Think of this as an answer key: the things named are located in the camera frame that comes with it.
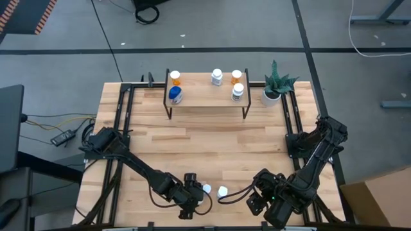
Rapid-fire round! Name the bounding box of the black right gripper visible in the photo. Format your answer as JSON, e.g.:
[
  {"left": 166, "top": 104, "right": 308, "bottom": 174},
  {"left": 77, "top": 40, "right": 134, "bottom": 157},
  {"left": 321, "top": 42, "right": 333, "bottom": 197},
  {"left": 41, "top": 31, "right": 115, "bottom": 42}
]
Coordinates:
[{"left": 246, "top": 169, "right": 283, "bottom": 216}]

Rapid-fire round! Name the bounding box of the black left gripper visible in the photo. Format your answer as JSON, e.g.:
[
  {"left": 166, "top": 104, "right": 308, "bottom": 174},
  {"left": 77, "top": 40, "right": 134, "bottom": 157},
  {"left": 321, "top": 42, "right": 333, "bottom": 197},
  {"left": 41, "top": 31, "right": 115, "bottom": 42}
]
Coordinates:
[{"left": 175, "top": 173, "right": 209, "bottom": 221}]

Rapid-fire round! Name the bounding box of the red bottle white cap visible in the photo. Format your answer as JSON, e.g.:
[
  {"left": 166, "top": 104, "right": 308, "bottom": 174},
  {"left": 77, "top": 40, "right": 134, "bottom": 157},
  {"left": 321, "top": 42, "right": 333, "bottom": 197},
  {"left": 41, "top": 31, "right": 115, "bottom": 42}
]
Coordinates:
[{"left": 197, "top": 183, "right": 213, "bottom": 206}]

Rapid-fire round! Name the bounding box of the white bottle blue cap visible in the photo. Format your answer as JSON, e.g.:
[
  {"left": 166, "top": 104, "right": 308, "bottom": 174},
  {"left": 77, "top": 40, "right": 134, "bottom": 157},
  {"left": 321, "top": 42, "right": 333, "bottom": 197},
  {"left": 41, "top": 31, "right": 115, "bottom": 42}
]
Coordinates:
[{"left": 168, "top": 85, "right": 184, "bottom": 105}]

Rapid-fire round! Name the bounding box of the white bottle green label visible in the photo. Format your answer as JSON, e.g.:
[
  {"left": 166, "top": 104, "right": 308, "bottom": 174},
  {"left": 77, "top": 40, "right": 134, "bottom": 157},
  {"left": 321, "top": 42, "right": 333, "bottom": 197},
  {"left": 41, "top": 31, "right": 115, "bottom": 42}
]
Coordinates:
[{"left": 231, "top": 83, "right": 245, "bottom": 103}]

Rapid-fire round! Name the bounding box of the white medicine bottle white cap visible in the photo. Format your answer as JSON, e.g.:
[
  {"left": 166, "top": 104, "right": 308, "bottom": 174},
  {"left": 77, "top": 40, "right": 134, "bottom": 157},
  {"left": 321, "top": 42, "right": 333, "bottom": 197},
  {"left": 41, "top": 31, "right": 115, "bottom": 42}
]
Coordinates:
[{"left": 211, "top": 68, "right": 223, "bottom": 87}]

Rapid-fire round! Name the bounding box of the green plant in white pot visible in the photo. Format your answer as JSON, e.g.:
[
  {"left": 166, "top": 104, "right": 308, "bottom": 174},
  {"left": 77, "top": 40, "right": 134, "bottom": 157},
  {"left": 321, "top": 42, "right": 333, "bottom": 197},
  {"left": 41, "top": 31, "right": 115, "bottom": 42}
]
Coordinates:
[{"left": 260, "top": 60, "right": 299, "bottom": 108}]

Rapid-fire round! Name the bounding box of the large cardboard box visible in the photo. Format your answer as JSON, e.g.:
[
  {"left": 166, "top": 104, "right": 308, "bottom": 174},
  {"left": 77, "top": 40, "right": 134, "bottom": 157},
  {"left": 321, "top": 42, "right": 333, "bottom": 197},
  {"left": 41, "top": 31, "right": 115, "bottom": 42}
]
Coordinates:
[{"left": 339, "top": 165, "right": 411, "bottom": 229}]

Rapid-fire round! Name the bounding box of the black power adapter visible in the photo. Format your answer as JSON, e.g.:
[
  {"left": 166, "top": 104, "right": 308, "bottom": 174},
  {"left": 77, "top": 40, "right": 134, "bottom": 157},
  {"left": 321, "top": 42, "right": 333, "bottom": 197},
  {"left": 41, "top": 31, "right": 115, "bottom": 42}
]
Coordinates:
[{"left": 50, "top": 129, "right": 76, "bottom": 148}]

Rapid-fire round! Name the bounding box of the grey table leg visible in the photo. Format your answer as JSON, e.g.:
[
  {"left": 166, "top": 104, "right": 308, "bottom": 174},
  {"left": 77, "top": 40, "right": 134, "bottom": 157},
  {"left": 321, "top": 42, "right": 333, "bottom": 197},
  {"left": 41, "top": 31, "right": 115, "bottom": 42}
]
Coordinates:
[
  {"left": 349, "top": 0, "right": 411, "bottom": 26},
  {"left": 381, "top": 100, "right": 411, "bottom": 109}
]

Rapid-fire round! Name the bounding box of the black desk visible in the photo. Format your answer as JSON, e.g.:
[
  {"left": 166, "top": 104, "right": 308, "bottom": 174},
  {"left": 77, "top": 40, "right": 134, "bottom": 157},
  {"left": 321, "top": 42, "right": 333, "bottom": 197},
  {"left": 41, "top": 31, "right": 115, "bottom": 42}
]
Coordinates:
[{"left": 0, "top": 84, "right": 25, "bottom": 174}]

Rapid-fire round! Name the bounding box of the orange striped floor mat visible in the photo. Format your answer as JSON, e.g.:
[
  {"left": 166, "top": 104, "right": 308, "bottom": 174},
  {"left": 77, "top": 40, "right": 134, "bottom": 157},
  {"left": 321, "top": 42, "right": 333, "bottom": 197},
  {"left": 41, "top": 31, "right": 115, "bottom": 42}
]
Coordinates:
[{"left": 0, "top": 0, "right": 58, "bottom": 36}]

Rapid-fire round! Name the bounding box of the wooden shelf black metal frame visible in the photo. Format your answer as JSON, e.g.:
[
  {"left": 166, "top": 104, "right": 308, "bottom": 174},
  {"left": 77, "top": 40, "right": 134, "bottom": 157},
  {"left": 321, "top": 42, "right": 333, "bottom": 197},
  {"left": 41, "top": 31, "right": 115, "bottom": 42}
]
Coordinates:
[{"left": 162, "top": 68, "right": 252, "bottom": 120}]

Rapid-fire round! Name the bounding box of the black aluminium rig frame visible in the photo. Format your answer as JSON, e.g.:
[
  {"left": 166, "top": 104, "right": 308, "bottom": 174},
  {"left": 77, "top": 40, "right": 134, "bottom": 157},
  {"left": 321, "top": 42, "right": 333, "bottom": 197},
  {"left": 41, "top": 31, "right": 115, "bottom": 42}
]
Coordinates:
[{"left": 75, "top": 81, "right": 356, "bottom": 231}]

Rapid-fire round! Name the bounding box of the yellow cable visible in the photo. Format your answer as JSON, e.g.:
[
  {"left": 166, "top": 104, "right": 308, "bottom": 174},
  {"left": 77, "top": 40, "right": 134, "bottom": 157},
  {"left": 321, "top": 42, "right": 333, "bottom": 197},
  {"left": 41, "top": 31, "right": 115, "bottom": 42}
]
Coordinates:
[{"left": 25, "top": 115, "right": 97, "bottom": 132}]

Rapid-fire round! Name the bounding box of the black floor cable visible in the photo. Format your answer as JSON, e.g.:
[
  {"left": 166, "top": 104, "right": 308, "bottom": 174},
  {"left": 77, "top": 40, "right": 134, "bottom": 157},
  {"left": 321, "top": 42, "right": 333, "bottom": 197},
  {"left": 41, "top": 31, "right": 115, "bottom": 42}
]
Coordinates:
[{"left": 91, "top": 0, "right": 125, "bottom": 83}]

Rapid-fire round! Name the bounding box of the white cable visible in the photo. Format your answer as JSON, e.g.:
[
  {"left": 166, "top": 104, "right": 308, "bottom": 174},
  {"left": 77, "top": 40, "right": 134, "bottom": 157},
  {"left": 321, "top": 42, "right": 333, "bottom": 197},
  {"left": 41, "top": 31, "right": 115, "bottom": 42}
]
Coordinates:
[{"left": 348, "top": 0, "right": 411, "bottom": 58}]

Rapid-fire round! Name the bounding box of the coiled black cable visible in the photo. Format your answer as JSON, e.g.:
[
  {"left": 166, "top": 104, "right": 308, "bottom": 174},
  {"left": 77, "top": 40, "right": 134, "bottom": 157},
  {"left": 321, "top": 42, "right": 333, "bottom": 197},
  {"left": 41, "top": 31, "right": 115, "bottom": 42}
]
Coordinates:
[{"left": 134, "top": 4, "right": 161, "bottom": 25}]

